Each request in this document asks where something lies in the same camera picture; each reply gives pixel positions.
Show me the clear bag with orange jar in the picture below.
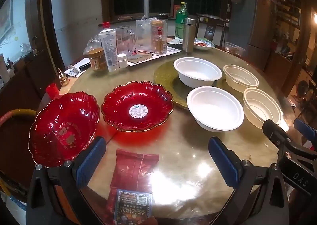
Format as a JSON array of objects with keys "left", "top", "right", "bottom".
[{"left": 136, "top": 18, "right": 168, "bottom": 54}]

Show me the green plastic bottle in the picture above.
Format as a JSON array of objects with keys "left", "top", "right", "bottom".
[{"left": 175, "top": 2, "right": 189, "bottom": 37}]

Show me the red scalloped plate with sticker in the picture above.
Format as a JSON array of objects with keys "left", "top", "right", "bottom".
[{"left": 101, "top": 81, "right": 174, "bottom": 132}]

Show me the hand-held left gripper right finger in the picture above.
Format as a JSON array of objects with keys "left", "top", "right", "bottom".
[{"left": 208, "top": 137, "right": 289, "bottom": 225}]

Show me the deep red scalloped bowl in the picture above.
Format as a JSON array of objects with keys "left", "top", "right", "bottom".
[{"left": 28, "top": 92, "right": 101, "bottom": 168}]

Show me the red foil packet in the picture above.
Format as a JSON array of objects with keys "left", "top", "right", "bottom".
[{"left": 106, "top": 149, "right": 159, "bottom": 225}]

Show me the small white jar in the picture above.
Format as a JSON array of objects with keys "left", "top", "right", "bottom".
[{"left": 117, "top": 53, "right": 128, "bottom": 68}]

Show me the white paper bowl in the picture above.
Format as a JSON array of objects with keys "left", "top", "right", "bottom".
[
  {"left": 187, "top": 86, "right": 245, "bottom": 132},
  {"left": 173, "top": 57, "right": 222, "bottom": 88}
]

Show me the grey refrigerator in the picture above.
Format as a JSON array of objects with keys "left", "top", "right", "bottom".
[{"left": 229, "top": 0, "right": 276, "bottom": 67}]

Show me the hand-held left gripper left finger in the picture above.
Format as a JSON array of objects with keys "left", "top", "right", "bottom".
[{"left": 26, "top": 136, "right": 107, "bottom": 225}]

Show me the cream ribbed bowl with tab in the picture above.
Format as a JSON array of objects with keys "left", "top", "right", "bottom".
[{"left": 243, "top": 87, "right": 284, "bottom": 129}]

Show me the white bottle with red cap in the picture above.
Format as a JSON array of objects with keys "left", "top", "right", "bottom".
[{"left": 98, "top": 22, "right": 119, "bottom": 72}]

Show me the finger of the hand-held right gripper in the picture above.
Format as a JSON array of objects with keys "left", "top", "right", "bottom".
[
  {"left": 263, "top": 120, "right": 294, "bottom": 152},
  {"left": 294, "top": 118, "right": 317, "bottom": 145}
]

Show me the dark wooden chair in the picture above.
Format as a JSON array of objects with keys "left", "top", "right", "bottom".
[{"left": 196, "top": 13, "right": 231, "bottom": 47}]

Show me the patterned plate with food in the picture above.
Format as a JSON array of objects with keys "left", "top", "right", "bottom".
[{"left": 194, "top": 38, "right": 215, "bottom": 51}]

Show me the white paper sheet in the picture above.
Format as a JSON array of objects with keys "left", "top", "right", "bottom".
[{"left": 65, "top": 58, "right": 91, "bottom": 77}]

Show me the blue printed card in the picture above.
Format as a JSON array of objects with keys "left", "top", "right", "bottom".
[{"left": 113, "top": 189, "right": 153, "bottom": 225}]

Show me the red and yellow hoop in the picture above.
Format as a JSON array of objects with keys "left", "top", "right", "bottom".
[{"left": 0, "top": 109, "right": 44, "bottom": 129}]

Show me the clear glass pitcher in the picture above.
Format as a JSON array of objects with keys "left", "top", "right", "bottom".
[{"left": 115, "top": 26, "right": 137, "bottom": 56}]

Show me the dark wooden cabinet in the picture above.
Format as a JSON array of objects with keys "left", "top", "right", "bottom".
[{"left": 0, "top": 49, "right": 62, "bottom": 121}]

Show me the clear plastic container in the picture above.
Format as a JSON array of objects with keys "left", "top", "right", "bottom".
[{"left": 225, "top": 42, "right": 245, "bottom": 56}]

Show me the brown book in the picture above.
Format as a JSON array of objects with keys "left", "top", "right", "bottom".
[{"left": 127, "top": 50, "right": 153, "bottom": 63}]

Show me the small red cup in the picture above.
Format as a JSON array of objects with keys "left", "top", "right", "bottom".
[{"left": 46, "top": 83, "right": 60, "bottom": 98}]

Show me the peanut butter jar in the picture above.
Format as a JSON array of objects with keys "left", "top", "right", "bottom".
[{"left": 88, "top": 47, "right": 107, "bottom": 72}]

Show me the wooden shelf unit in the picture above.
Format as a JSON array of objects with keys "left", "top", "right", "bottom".
[{"left": 258, "top": 0, "right": 317, "bottom": 92}]

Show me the wall poster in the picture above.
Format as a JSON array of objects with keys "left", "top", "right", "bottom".
[{"left": 0, "top": 0, "right": 16, "bottom": 42}]

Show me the stainless steel thermos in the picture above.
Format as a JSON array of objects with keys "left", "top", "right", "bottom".
[{"left": 182, "top": 17, "right": 197, "bottom": 53}]

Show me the cream ribbed plastic bowl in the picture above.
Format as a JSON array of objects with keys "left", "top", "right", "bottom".
[{"left": 223, "top": 64, "right": 259, "bottom": 93}]

